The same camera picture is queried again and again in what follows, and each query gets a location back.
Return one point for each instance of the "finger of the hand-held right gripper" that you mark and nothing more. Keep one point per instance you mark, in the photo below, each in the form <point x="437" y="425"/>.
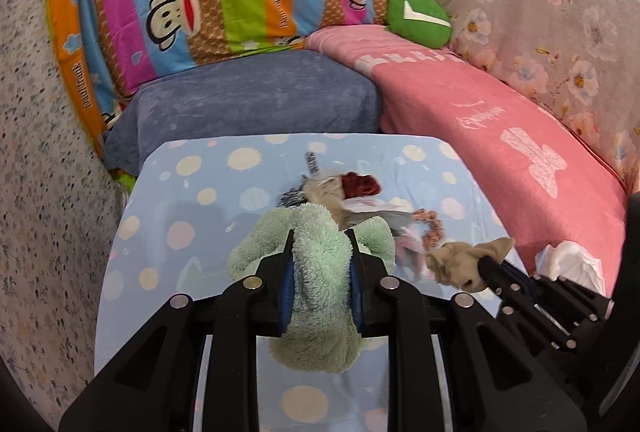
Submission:
<point x="520" y="312"/>
<point x="575" y="299"/>

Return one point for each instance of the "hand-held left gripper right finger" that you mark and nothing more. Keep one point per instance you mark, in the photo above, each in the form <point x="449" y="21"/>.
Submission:
<point x="356" y="294"/>

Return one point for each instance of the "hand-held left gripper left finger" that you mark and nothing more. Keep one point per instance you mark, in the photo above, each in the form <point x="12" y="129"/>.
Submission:
<point x="286" y="284"/>

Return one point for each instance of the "green fluffy sock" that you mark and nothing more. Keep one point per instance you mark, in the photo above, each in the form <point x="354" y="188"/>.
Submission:
<point x="320" y="257"/>

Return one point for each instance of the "beige sock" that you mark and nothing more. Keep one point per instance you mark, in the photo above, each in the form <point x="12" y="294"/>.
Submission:
<point x="455" y="262"/>

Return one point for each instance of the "peach dotted scrunchie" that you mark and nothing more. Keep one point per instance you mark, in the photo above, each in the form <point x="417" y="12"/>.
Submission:
<point x="435" y="222"/>

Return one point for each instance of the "white plastic bag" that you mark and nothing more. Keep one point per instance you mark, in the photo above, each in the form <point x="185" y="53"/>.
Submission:
<point x="575" y="262"/>

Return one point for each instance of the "pale pink cloth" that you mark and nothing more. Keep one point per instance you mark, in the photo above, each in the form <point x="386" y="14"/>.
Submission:
<point x="410" y="252"/>

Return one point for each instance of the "dark red velvet scrunchie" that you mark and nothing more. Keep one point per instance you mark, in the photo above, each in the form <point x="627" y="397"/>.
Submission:
<point x="360" y="184"/>

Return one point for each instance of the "light blue dotted tablecloth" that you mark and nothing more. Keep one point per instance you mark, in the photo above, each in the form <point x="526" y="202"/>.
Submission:
<point x="200" y="212"/>

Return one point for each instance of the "pink blanket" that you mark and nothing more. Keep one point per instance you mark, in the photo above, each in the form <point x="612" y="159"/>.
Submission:
<point x="475" y="137"/>

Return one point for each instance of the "blue-grey cushion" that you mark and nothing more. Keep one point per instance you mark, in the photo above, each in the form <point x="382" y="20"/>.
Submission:
<point x="250" y="97"/>

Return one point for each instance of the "green round cushion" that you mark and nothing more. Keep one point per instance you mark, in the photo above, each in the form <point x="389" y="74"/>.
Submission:
<point x="415" y="34"/>

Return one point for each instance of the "floral bed sheet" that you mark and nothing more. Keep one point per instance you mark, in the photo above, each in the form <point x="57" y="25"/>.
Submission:
<point x="525" y="12"/>

